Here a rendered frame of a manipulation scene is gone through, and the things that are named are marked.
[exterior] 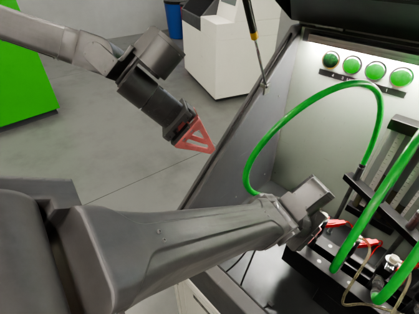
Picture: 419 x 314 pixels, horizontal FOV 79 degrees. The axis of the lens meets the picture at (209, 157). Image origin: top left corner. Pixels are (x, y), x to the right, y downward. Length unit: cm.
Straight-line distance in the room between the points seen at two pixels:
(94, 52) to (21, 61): 308
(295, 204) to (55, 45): 48
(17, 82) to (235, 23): 251
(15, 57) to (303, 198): 333
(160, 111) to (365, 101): 59
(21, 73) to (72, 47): 307
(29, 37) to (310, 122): 78
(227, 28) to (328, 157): 255
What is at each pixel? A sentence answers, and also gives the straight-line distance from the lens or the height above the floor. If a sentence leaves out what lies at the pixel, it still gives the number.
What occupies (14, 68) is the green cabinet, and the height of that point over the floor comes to 65.
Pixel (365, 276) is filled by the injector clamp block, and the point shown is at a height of 98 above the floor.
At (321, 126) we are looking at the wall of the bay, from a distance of 93.
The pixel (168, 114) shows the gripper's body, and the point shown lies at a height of 140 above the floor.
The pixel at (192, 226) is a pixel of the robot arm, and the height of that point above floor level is 145.
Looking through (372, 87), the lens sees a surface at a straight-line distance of 64.
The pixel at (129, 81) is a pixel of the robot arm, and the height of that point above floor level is 146.
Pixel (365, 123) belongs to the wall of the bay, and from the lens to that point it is 87.
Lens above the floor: 162
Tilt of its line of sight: 39 degrees down
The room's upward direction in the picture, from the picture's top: straight up
